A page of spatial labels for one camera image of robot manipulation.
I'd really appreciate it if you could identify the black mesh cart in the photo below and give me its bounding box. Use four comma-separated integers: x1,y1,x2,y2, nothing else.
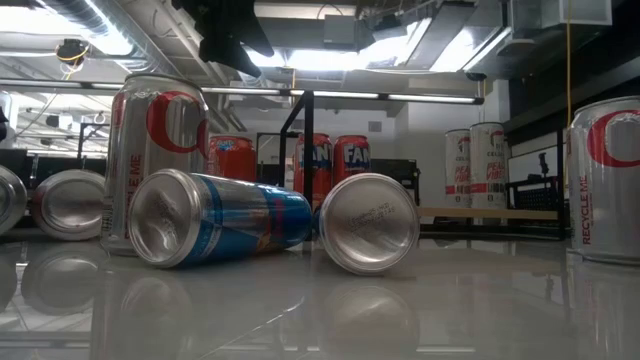
505,175,560,211

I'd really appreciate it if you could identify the dark red soda can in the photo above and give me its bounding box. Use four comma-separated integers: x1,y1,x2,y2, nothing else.
0,164,28,236

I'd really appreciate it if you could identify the black equipment box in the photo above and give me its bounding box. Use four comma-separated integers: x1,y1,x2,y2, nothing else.
370,158,421,204

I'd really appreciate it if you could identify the grey ceiling box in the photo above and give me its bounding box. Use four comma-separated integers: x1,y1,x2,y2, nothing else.
322,13,360,50

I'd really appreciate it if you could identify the wooden shelf with black frame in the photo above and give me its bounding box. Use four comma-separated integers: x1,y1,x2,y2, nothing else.
278,89,572,241

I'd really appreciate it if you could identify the silver Diet Coke can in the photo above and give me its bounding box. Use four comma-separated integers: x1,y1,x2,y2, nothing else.
99,72,211,258
565,95,640,266

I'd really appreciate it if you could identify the ceiling light panel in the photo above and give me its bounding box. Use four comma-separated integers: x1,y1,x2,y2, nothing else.
244,47,407,72

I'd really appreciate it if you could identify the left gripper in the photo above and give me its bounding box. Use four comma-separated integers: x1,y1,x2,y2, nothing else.
172,0,275,79

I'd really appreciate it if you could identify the white Celsius Peach Vibe can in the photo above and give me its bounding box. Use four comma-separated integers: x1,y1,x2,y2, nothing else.
468,121,507,210
443,128,472,209

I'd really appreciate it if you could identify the yellow ceiling cord reel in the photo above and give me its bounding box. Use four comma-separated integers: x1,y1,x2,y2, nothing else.
54,38,91,69

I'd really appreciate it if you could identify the blue silver Red Bull can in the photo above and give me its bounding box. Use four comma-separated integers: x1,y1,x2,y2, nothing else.
315,172,421,277
126,167,315,270

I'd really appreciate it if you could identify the yellow hanging cable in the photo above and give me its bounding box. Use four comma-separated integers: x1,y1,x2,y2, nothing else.
564,0,572,201

